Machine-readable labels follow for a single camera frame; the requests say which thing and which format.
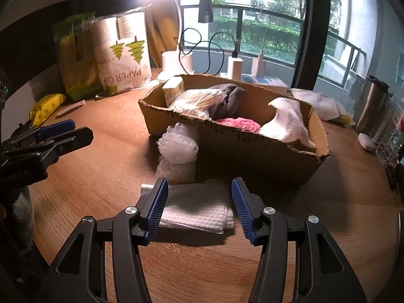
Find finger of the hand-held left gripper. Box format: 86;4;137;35
3;127;94;168
8;119;76;148

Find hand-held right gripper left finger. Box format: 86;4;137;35
32;178;169;303

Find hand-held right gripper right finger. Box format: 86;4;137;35
232;178;368;303

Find brown cardboard box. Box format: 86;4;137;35
138;74;331;194

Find bubble wrap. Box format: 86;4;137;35
156;122;200;184

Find pink knitted scrubber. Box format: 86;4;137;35
216;117;262;135

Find white paper towel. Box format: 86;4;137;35
259;97;317;149

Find grey glove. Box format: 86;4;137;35
207;83;247;120

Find clear plastic bag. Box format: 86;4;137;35
168;88;226;120

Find person's left forearm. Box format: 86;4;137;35
8;186;36;255

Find yellow wipes pack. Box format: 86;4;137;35
29;93;67;126

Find white utility knife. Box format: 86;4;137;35
56;100;86;119

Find green yellow cup package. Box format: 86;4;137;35
52;12;105;102

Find paper cup bag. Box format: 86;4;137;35
91;4;153;96

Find white desk lamp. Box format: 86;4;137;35
131;0;209;81

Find white power strip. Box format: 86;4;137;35
220;72;288;94

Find white textured cloth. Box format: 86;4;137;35
290;88;352;124

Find yellow curtain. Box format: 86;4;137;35
145;0;184;68

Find white charger block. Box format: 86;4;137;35
228;56;243;79

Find small white case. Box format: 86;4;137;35
358;133;377;151

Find white plug adapter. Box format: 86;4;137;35
251;48;268;78

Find steel tumbler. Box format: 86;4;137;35
354;75;390;136

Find clear water bottle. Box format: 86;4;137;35
374;103;404;168

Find hanging dark pants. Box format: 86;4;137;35
198;0;214;23

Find balcony railing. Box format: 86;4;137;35
181;4;362;87

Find black charger cable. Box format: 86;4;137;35
174;27;238;75

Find black sliding door frame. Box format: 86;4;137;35
290;0;332;86

